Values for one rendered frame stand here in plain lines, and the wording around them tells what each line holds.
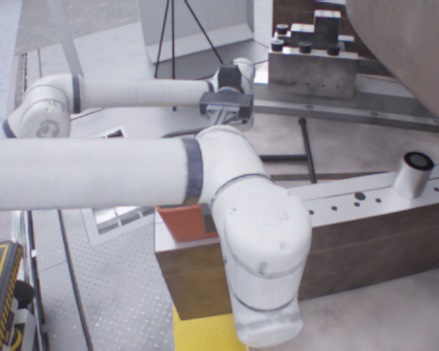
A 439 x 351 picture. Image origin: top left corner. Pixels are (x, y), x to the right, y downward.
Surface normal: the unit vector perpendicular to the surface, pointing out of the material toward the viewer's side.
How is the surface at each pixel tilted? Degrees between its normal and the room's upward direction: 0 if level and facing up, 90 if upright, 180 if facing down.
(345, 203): 0
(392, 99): 72
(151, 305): 0
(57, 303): 0
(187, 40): 37
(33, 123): 86
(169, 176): 66
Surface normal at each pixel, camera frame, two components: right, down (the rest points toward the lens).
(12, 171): 0.33, -0.09
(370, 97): -0.26, 0.40
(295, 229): 0.07, -0.65
